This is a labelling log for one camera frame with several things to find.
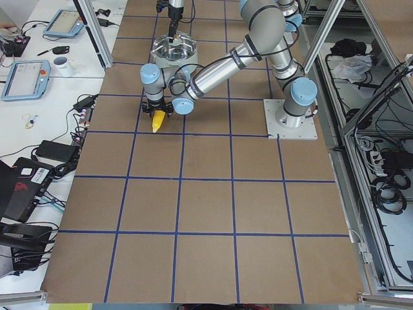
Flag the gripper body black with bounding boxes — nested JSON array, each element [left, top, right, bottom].
[[142, 99, 172, 112], [168, 5, 183, 25]]

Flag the yellow corn cob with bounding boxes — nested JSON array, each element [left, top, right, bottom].
[[152, 110, 166, 133]]

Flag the glass pot lid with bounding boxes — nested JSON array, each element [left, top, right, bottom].
[[152, 31, 197, 61]]

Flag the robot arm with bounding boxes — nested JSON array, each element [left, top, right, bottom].
[[168, 0, 185, 43], [140, 1, 317, 129]]

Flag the white electric pot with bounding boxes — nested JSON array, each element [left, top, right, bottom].
[[151, 31, 198, 72]]

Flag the white mug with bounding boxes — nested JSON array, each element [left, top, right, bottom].
[[53, 56, 77, 78]]

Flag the black power brick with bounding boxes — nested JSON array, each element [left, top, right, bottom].
[[35, 140, 79, 163]]

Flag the far teach pendant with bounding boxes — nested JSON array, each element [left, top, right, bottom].
[[43, 9, 84, 38]]

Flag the teach pendant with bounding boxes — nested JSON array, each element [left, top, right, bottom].
[[43, 9, 84, 38], [1, 60, 51, 101]]

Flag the brown grid table mat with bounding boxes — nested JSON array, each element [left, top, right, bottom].
[[42, 1, 363, 304]]

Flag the near teach pendant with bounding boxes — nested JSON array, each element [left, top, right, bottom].
[[1, 60, 51, 101]]

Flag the black laptop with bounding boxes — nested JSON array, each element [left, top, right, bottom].
[[4, 157, 54, 223]]

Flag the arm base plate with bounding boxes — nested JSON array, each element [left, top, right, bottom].
[[263, 99, 317, 140]]

